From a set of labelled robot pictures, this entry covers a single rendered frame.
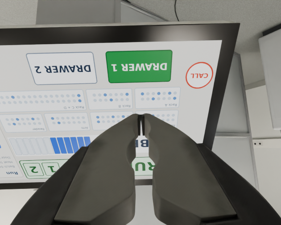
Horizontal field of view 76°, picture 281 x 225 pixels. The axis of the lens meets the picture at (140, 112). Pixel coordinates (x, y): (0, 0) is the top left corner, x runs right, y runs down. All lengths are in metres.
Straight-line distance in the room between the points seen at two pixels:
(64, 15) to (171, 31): 0.24
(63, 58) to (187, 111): 0.21
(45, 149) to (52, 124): 0.06
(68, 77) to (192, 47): 0.18
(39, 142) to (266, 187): 3.82
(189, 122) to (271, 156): 3.56
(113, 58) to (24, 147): 0.24
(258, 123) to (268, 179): 0.95
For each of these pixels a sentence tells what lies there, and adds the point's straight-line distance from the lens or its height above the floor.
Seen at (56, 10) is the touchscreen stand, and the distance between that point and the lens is 0.45.
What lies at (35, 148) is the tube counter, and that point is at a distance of 0.39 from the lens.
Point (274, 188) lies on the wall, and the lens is 3.93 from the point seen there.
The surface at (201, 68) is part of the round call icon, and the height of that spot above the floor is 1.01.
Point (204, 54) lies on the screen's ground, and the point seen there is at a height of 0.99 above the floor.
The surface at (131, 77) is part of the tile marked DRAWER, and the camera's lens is 0.27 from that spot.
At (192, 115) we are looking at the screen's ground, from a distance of 0.31.
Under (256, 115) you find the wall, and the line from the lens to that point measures 3.93.
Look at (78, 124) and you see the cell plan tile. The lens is 0.32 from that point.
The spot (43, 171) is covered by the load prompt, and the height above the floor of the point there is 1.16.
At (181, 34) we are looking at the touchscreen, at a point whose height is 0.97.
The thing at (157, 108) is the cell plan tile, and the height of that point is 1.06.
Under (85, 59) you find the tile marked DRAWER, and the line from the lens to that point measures 0.28.
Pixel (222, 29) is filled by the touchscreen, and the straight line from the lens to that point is 0.28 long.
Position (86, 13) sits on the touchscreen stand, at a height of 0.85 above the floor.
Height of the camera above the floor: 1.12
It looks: 11 degrees down
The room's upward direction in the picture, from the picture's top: 178 degrees clockwise
